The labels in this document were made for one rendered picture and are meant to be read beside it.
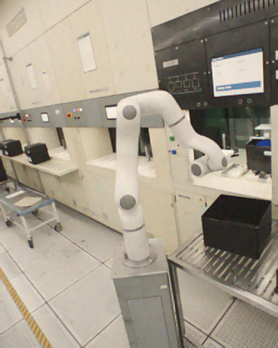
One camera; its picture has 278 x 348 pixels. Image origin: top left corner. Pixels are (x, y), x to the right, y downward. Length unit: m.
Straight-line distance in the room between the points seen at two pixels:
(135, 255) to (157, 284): 0.17
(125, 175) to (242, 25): 0.95
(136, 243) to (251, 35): 1.17
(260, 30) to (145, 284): 1.34
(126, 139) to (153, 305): 0.84
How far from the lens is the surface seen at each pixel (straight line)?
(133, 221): 1.22
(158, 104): 1.09
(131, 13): 1.99
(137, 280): 1.32
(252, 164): 1.82
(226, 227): 1.28
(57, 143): 4.47
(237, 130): 2.57
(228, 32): 1.52
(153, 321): 1.51
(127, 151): 1.09
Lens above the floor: 1.60
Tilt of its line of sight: 17 degrees down
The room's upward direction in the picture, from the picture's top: 10 degrees counter-clockwise
